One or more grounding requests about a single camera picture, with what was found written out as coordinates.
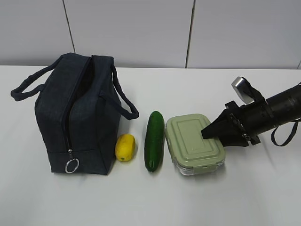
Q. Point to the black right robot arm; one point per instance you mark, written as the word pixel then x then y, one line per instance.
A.
pixel 284 107

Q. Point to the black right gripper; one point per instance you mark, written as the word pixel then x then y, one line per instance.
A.
pixel 239 125

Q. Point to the glass container green lid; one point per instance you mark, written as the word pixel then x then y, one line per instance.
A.
pixel 190 152

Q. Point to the yellow lemon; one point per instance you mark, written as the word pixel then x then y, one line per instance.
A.
pixel 125 147

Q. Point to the dark blue lunch bag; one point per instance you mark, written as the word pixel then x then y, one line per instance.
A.
pixel 78 109

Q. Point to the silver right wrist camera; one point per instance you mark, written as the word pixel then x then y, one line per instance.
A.
pixel 243 89

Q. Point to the green cucumber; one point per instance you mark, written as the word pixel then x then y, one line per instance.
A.
pixel 154 141

